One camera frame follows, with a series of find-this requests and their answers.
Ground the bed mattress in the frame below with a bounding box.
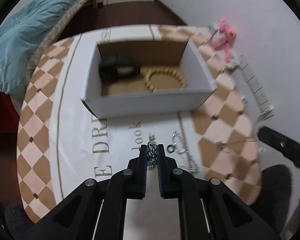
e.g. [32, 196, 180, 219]
[26, 0, 97, 81]

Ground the wooden bead bracelet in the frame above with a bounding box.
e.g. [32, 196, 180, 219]
[144, 66, 188, 92]

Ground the silver pendant necklace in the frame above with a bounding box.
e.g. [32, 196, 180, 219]
[215, 137, 261, 151]

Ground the thin silver chain necklace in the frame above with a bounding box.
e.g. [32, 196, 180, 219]
[172, 130, 201, 175]

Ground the pink panther plush toy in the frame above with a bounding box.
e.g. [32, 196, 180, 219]
[205, 18, 237, 63]

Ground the small gold earring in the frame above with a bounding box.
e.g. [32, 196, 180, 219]
[148, 134, 155, 141]

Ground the teal blanket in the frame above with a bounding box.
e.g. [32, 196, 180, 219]
[0, 0, 78, 98]

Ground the chunky silver chain bracelet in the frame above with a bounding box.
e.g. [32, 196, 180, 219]
[146, 140, 158, 171]

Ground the white power strip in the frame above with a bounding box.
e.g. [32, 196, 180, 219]
[226, 54, 275, 123]

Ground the white cardboard box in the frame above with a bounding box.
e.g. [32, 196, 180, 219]
[81, 30, 217, 119]

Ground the black wristband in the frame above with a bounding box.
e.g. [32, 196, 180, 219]
[98, 54, 142, 82]

